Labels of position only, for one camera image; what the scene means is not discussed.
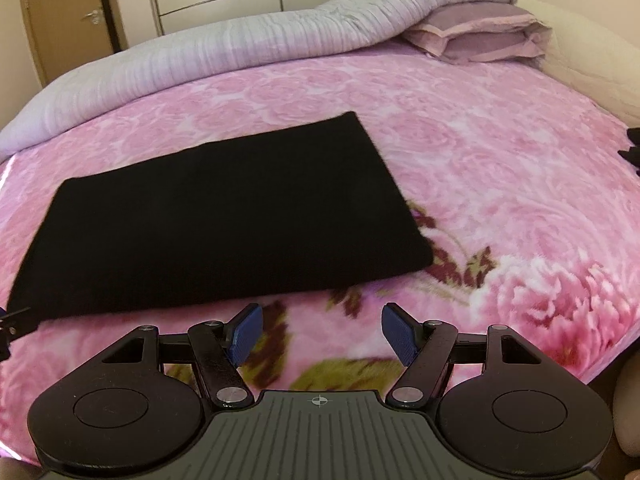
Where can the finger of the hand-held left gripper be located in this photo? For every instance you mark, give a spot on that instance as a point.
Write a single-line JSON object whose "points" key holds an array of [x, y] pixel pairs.
{"points": [[17, 322]]}

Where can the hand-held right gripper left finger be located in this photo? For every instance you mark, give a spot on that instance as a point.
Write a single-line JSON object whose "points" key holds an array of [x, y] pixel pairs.
{"points": [[245, 332]]}

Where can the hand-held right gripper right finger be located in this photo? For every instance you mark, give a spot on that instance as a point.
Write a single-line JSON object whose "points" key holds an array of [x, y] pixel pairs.
{"points": [[400, 332]]}

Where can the black garment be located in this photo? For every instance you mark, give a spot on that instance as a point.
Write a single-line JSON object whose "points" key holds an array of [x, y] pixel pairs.
{"points": [[225, 220]]}

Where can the pink floral blanket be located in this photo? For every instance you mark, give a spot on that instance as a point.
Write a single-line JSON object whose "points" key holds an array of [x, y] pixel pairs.
{"points": [[500, 185]]}

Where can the person's leg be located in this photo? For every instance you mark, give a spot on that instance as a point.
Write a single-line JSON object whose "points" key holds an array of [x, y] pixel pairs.
{"points": [[629, 410]]}

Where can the lilac striped quilt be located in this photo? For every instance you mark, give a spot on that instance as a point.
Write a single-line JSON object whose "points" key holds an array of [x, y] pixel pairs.
{"points": [[225, 45]]}

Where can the dark cloth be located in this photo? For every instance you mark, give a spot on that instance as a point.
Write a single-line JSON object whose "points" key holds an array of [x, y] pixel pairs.
{"points": [[632, 152]]}

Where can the purple pillow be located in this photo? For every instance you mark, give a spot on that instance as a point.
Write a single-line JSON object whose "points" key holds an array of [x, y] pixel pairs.
{"points": [[480, 35]]}

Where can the wooden door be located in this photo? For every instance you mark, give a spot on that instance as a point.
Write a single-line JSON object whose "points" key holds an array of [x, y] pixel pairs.
{"points": [[65, 10]]}

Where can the long cream bolster pillow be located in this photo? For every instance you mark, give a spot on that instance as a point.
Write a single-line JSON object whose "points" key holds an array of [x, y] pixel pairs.
{"points": [[595, 55]]}

